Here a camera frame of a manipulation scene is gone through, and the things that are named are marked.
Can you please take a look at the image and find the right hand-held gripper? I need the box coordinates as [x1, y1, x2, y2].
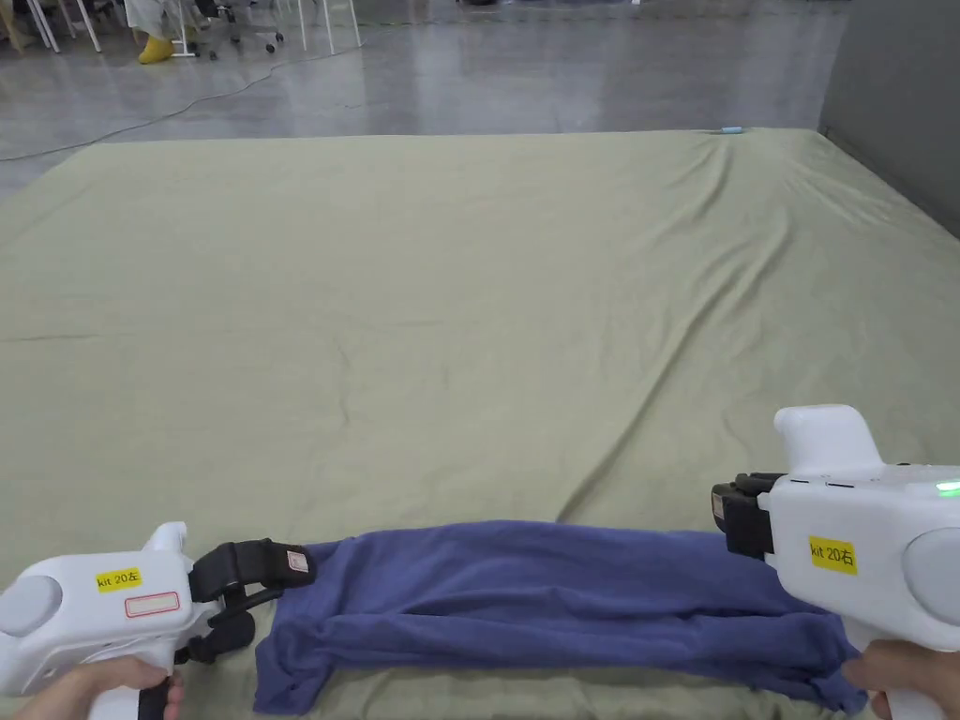
[711, 404, 960, 720]

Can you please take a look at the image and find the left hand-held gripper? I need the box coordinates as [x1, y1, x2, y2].
[0, 522, 319, 720]

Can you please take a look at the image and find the dark blue shirt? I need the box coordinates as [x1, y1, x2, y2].
[253, 518, 871, 715]

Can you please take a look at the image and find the person's left hand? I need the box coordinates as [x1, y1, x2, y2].
[0, 656, 186, 720]

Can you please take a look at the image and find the person's right hand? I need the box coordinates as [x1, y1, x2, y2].
[843, 640, 960, 715]

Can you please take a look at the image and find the bed with pale green sheet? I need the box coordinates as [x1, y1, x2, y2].
[0, 127, 960, 720]

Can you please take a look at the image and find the office chair on castors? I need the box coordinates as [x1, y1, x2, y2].
[196, 0, 287, 61]

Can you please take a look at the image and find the white-legged table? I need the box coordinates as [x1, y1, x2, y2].
[28, 0, 104, 55]

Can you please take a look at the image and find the cable on floor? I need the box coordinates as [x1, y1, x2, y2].
[0, 22, 385, 162]

